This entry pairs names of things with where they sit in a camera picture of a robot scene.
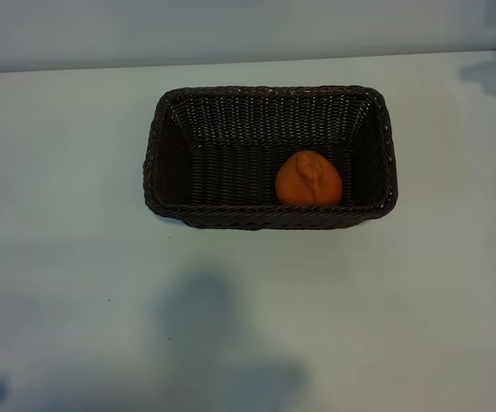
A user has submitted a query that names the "dark brown woven basket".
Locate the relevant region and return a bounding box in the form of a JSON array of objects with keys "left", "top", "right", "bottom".
[{"left": 142, "top": 84, "right": 400, "bottom": 232}]

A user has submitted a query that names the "orange fruit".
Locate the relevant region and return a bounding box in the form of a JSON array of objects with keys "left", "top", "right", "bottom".
[{"left": 275, "top": 149, "right": 344, "bottom": 207}]

